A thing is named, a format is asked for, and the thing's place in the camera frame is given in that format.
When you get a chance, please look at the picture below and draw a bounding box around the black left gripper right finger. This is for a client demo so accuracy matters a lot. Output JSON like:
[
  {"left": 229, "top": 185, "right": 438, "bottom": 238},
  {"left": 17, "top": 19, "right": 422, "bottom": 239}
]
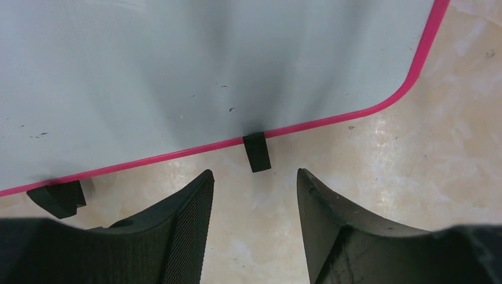
[{"left": 297, "top": 169, "right": 501, "bottom": 283}]

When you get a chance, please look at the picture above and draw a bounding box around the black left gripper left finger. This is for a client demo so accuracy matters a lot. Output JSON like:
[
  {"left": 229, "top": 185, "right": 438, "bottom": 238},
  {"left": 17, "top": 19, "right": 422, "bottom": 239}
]
[{"left": 1, "top": 170, "right": 214, "bottom": 283}]

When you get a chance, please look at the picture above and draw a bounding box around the pink framed whiteboard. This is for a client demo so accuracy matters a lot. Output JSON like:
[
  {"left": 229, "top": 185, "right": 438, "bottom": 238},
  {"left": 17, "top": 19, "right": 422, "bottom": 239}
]
[{"left": 1, "top": 1, "right": 449, "bottom": 196}]

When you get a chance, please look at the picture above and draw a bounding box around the black whiteboard clip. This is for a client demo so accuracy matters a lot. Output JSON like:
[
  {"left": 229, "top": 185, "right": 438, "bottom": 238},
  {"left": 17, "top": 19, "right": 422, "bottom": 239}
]
[
  {"left": 243, "top": 132, "right": 271, "bottom": 173},
  {"left": 27, "top": 180, "right": 86, "bottom": 220}
]

